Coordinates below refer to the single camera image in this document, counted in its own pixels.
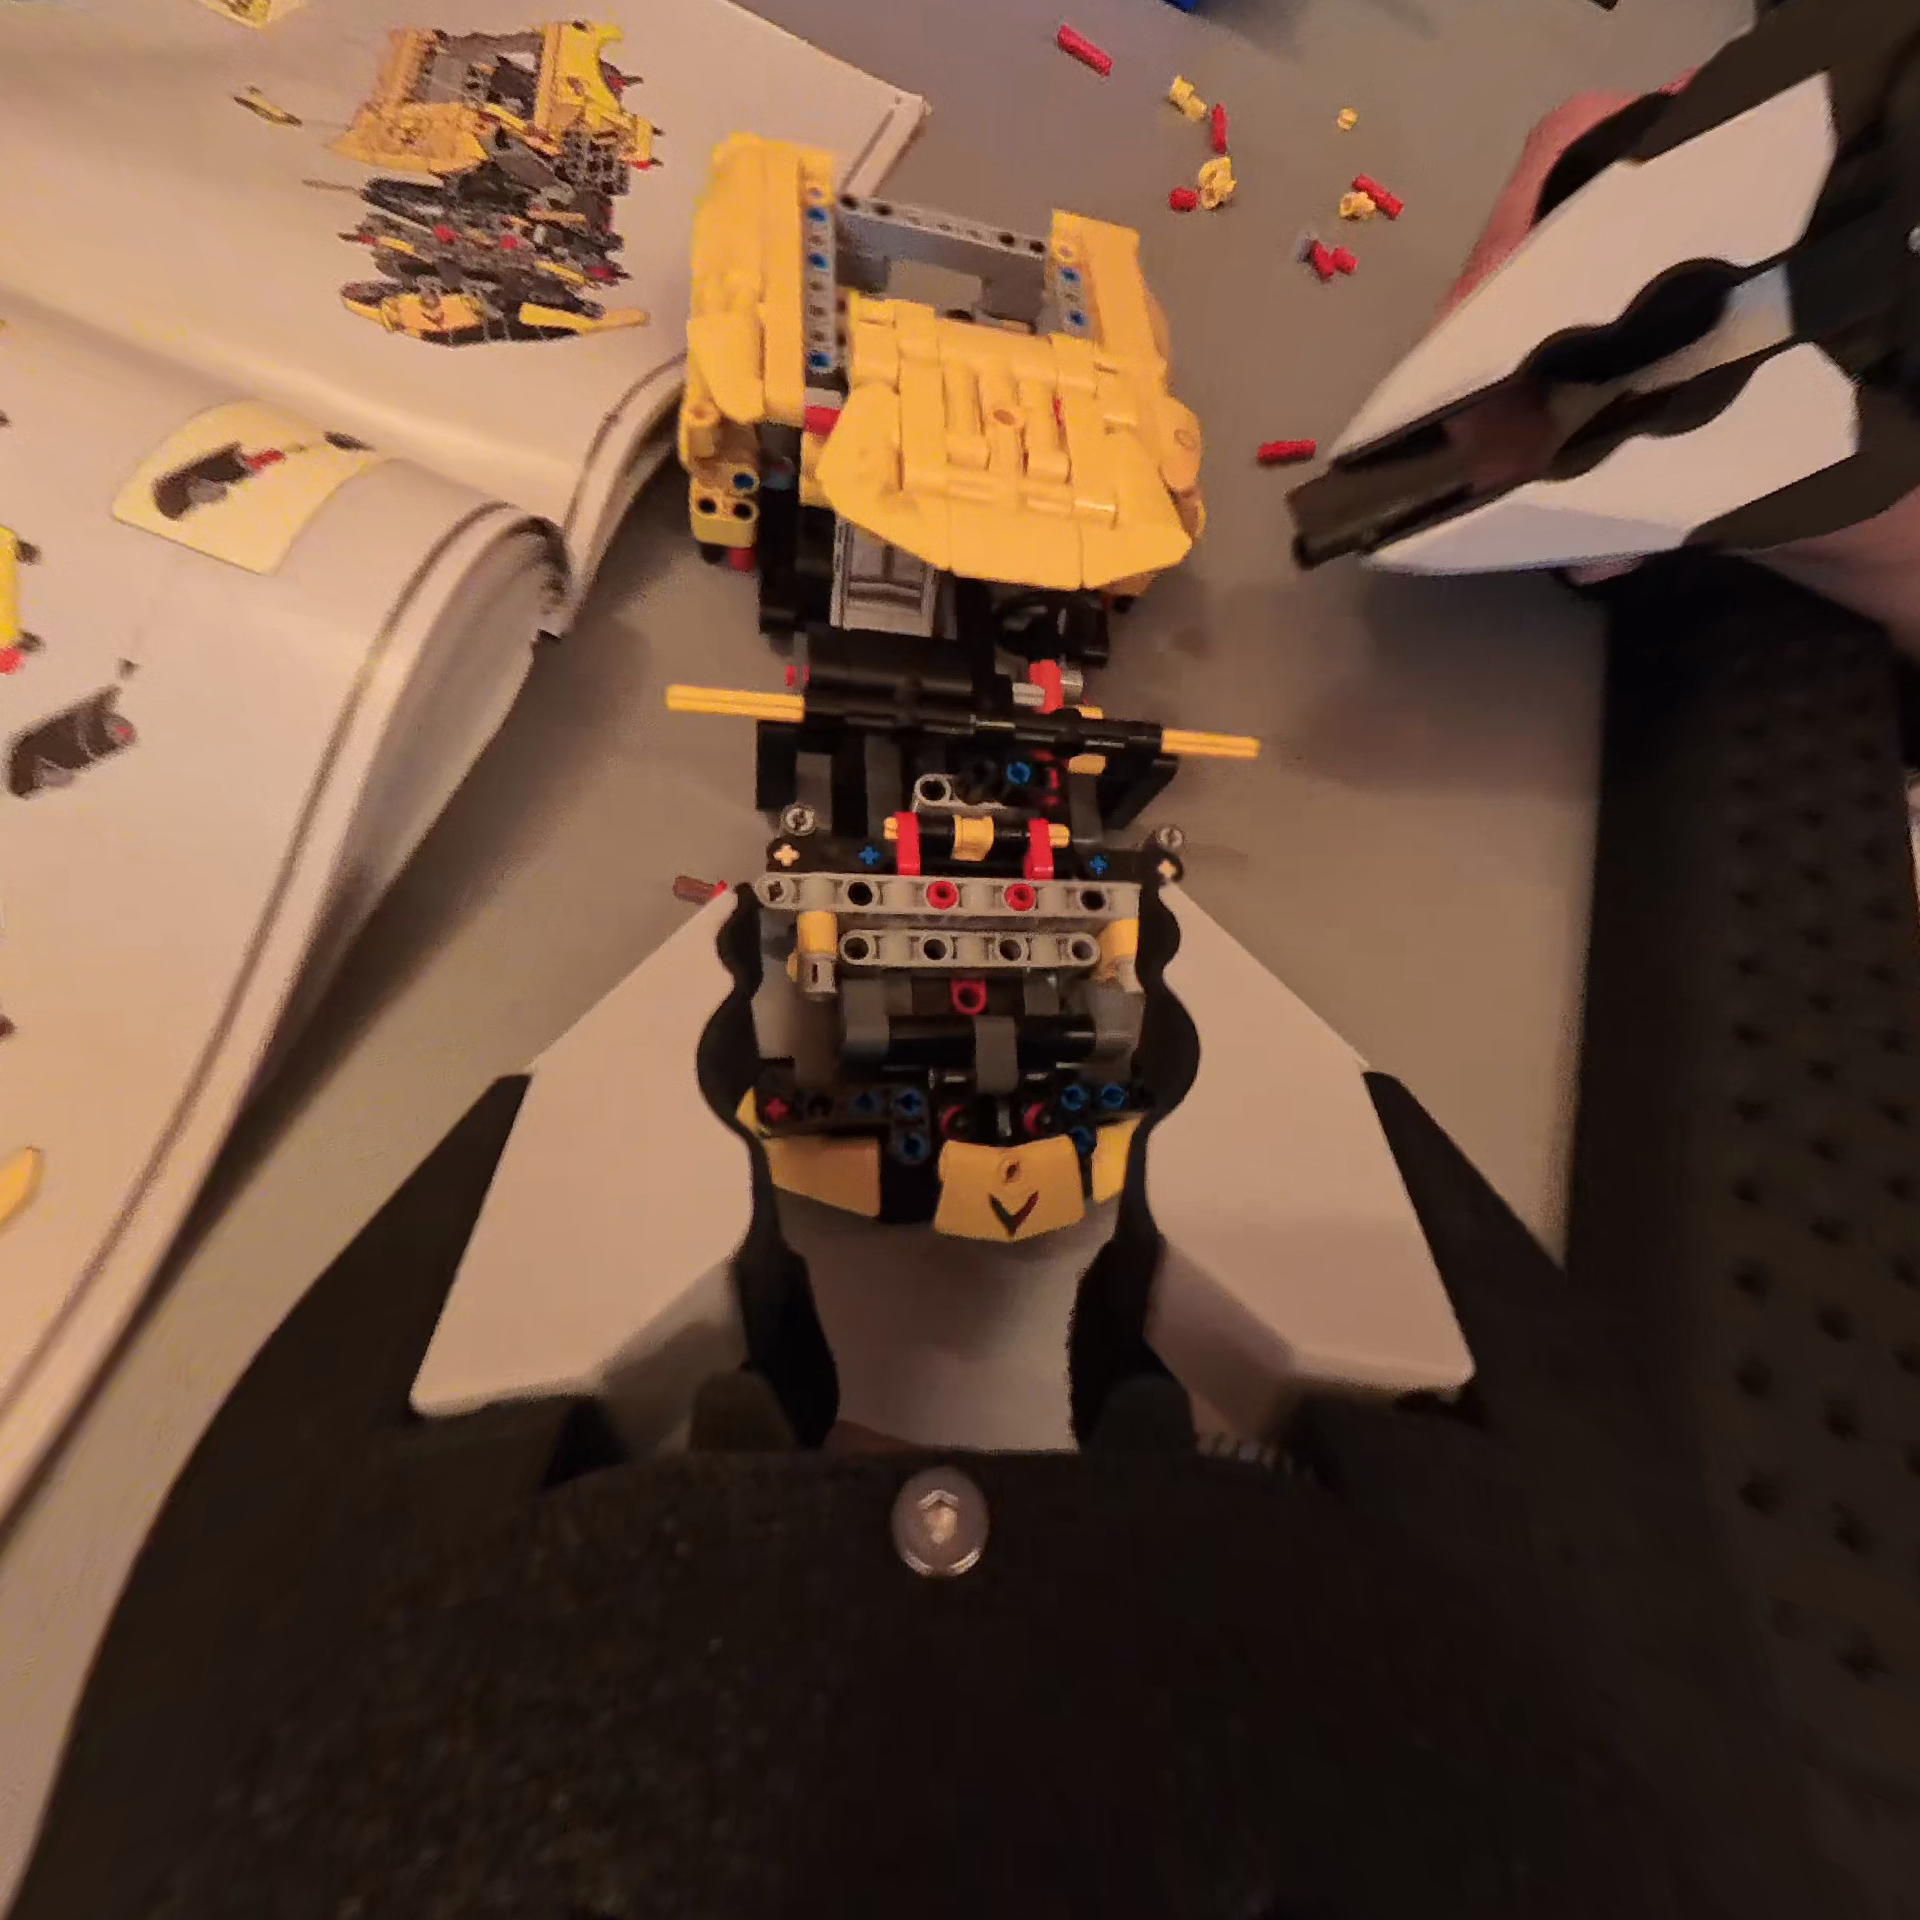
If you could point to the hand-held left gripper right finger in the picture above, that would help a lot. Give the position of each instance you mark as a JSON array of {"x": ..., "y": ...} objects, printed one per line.
[{"x": 1289, "y": 1200}]

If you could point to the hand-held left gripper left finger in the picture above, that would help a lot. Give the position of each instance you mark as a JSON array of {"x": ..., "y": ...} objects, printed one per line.
[{"x": 599, "y": 1200}]

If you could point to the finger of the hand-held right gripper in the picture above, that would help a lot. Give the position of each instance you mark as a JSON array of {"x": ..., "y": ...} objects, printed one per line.
[
  {"x": 1652, "y": 480},
  {"x": 1652, "y": 224}
]

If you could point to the yellow toy brick car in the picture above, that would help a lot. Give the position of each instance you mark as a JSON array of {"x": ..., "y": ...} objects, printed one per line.
[{"x": 991, "y": 450}]

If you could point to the grey desk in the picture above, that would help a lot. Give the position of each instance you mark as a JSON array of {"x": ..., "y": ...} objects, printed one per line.
[{"x": 1425, "y": 825}]

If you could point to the person's right hand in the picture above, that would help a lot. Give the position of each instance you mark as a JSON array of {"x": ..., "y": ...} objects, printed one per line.
[{"x": 1538, "y": 166}]

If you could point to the scattered small brick pieces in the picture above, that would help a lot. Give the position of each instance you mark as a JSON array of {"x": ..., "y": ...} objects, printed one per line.
[{"x": 1287, "y": 450}]

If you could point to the open instruction booklet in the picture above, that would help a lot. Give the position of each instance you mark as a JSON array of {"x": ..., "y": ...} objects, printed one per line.
[{"x": 224, "y": 901}]

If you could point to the black perforated mat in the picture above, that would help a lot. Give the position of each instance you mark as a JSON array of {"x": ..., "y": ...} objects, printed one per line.
[{"x": 1769, "y": 1049}]

